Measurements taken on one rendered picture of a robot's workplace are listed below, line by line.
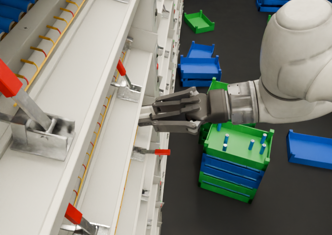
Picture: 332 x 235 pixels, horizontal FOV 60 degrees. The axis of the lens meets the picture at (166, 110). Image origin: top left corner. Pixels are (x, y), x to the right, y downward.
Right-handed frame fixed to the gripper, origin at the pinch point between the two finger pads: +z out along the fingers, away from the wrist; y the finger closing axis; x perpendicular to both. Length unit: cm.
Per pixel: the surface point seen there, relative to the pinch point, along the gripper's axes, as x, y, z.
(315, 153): 118, -67, -70
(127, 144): -10.2, 16.7, -3.6
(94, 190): -11.8, 25.7, -0.7
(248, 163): 73, -34, -26
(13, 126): -32.8, 32.8, -5.6
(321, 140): 117, -76, -76
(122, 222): 7.5, 21.7, 2.7
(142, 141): 8.1, 0.9, 1.5
